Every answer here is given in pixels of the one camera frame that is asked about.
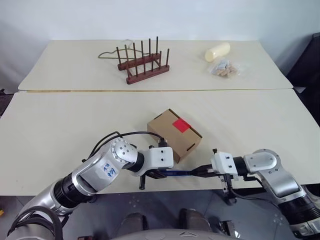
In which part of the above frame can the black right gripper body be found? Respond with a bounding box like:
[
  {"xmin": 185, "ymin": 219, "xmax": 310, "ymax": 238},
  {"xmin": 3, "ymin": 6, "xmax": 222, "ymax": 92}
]
[{"xmin": 211, "ymin": 167, "xmax": 239, "ymax": 193}]

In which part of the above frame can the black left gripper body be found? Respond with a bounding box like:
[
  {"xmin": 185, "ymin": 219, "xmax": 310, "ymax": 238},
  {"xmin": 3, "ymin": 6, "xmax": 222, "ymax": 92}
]
[{"xmin": 138, "ymin": 167, "xmax": 157, "ymax": 191}]

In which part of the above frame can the brown cardboard box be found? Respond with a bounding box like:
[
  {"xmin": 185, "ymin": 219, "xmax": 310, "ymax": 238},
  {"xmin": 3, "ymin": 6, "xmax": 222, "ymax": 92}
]
[{"xmin": 146, "ymin": 108, "xmax": 204, "ymax": 165}]

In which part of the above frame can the red tape piece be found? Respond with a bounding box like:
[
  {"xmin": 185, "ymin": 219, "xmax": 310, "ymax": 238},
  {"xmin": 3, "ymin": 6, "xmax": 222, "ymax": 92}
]
[{"xmin": 172, "ymin": 119, "xmax": 192, "ymax": 133}]

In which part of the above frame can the dark grey rounded block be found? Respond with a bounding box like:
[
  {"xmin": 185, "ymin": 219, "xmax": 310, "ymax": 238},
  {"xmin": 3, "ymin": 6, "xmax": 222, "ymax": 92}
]
[
  {"xmin": 120, "ymin": 212, "xmax": 151, "ymax": 233},
  {"xmin": 178, "ymin": 208, "xmax": 210, "ymax": 233}
]

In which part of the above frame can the grey robot torso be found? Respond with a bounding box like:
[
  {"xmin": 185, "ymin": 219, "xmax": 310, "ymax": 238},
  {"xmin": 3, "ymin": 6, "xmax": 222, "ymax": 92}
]
[{"xmin": 74, "ymin": 227, "xmax": 254, "ymax": 240}]

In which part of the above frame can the brown wooden peg rack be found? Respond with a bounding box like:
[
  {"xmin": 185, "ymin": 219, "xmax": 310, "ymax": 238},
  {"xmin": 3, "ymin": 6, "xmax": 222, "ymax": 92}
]
[{"xmin": 116, "ymin": 36, "xmax": 171, "ymax": 86}]

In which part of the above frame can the clear plastic bag of pieces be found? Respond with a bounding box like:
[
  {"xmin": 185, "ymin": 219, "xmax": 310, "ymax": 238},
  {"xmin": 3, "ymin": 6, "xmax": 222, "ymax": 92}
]
[{"xmin": 206, "ymin": 58, "xmax": 243, "ymax": 79}]

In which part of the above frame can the cream yellow cylinder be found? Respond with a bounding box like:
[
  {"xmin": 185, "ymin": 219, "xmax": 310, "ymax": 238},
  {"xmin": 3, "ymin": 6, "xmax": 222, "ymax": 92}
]
[{"xmin": 204, "ymin": 42, "xmax": 231, "ymax": 63}]

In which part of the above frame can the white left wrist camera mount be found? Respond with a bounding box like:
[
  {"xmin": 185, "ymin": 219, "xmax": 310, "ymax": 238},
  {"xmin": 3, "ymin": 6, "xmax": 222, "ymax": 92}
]
[{"xmin": 141, "ymin": 146, "xmax": 175, "ymax": 177}]

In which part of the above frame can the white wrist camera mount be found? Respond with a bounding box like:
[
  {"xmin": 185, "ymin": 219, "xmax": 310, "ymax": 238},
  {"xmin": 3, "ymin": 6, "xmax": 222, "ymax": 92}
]
[
  {"xmin": 141, "ymin": 146, "xmax": 175, "ymax": 177},
  {"xmin": 210, "ymin": 151, "xmax": 239, "ymax": 180}
]

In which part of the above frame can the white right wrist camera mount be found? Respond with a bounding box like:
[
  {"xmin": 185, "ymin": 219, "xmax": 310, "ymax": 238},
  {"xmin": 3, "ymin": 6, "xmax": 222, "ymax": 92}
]
[{"xmin": 210, "ymin": 151, "xmax": 239, "ymax": 180}]

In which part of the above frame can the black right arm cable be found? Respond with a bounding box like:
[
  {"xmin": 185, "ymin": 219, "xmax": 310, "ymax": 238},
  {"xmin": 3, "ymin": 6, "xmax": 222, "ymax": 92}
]
[{"xmin": 225, "ymin": 175, "xmax": 280, "ymax": 205}]

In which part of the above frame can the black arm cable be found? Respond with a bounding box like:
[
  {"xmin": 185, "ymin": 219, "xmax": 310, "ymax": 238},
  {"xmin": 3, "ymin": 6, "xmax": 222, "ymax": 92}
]
[
  {"xmin": 225, "ymin": 175, "xmax": 280, "ymax": 205},
  {"xmin": 89, "ymin": 130, "xmax": 168, "ymax": 161}
]

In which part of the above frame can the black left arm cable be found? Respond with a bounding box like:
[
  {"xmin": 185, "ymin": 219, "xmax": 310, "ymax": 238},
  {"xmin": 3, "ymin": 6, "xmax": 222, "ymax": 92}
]
[{"xmin": 89, "ymin": 130, "xmax": 168, "ymax": 161}]

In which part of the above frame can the thin brown cord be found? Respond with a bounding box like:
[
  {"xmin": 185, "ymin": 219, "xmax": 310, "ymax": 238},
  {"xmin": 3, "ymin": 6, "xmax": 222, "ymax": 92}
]
[{"xmin": 97, "ymin": 49, "xmax": 120, "ymax": 60}]

